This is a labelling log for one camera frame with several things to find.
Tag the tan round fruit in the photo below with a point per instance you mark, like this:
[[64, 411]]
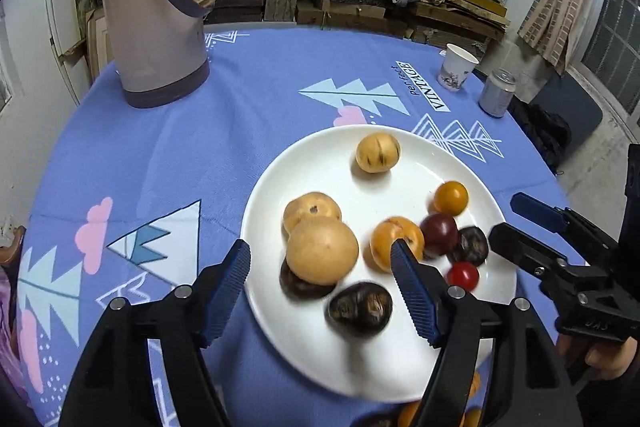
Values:
[[377, 152], [311, 207], [321, 251], [387, 242]]

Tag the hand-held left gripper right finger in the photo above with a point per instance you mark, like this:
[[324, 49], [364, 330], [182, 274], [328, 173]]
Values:
[[415, 292]]

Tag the purple cloth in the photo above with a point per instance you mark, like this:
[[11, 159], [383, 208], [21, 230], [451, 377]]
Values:
[[7, 332]]

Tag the white paper cup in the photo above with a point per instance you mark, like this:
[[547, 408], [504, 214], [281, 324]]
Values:
[[456, 69]]

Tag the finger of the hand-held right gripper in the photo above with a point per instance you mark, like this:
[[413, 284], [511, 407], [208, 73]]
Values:
[[520, 247], [535, 207]]

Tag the framed panel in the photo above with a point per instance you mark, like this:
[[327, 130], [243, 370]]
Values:
[[97, 42]]

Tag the blue printed tablecloth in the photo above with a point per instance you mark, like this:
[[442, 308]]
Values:
[[225, 107]]

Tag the grid pane window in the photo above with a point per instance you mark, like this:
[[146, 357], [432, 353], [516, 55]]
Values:
[[615, 32]]

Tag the dark grey board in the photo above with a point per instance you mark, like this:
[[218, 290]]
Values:
[[575, 102]]

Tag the dark brown water chestnut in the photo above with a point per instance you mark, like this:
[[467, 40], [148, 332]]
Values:
[[305, 288], [360, 308], [470, 246]]

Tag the orange mandarin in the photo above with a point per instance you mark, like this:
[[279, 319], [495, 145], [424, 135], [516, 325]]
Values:
[[474, 386], [410, 413]]

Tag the white oval plate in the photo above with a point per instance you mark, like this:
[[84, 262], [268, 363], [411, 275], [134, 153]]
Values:
[[325, 347]]

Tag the wooden chair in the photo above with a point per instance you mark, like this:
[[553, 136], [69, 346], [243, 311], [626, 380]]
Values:
[[12, 247]]

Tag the dark red plum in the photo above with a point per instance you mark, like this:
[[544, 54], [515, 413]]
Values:
[[439, 234]]

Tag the person's right hand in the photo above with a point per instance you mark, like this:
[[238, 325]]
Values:
[[607, 359]]

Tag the yellow cherry tomato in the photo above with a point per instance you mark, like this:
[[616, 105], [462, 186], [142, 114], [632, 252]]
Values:
[[450, 198]]

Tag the red cherry tomato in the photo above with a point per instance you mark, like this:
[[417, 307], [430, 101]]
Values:
[[462, 276]]

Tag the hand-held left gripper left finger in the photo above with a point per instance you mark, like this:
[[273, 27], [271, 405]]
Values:
[[230, 292]]

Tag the grey drink can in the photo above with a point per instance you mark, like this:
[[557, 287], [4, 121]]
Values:
[[496, 94]]

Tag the white panel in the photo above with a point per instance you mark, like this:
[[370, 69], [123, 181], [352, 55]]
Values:
[[65, 7]]

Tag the beige thermos jug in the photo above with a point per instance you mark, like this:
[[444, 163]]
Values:
[[150, 32]]

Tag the black bag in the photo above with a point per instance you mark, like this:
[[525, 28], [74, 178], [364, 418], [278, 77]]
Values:
[[545, 132]]

